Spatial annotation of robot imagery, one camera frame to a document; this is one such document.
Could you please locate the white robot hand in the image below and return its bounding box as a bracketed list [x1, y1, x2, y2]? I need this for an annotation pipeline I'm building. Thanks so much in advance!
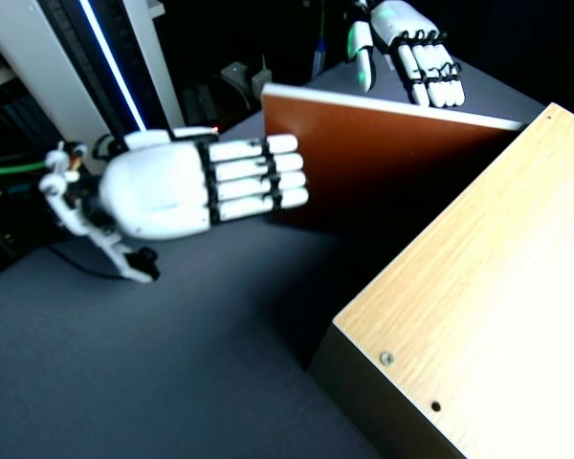
[98, 126, 311, 242]
[346, 0, 466, 109]

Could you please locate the reddish-brown wooden board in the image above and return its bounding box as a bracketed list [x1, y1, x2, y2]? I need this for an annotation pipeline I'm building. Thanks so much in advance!
[260, 82, 528, 238]

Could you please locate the light wooden box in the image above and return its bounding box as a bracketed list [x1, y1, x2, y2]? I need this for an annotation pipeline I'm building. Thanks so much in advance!
[307, 101, 574, 459]

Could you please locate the blue white light strip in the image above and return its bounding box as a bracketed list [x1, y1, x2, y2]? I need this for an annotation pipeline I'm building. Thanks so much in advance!
[78, 0, 147, 133]

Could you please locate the grey power adapter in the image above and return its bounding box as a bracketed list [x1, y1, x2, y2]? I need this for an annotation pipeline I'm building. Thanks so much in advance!
[219, 60, 251, 98]
[251, 54, 275, 98]

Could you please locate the white robot body column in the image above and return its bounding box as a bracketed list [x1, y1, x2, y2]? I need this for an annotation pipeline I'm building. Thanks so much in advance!
[0, 0, 186, 166]

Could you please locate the grey table cloth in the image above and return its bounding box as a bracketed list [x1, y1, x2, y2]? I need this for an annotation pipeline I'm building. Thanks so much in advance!
[0, 56, 547, 459]

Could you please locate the blue white cable connector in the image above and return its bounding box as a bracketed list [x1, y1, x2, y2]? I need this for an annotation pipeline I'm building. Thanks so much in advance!
[311, 36, 329, 81]

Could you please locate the green cable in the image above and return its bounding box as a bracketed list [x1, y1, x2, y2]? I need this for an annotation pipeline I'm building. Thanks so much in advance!
[0, 161, 50, 177]

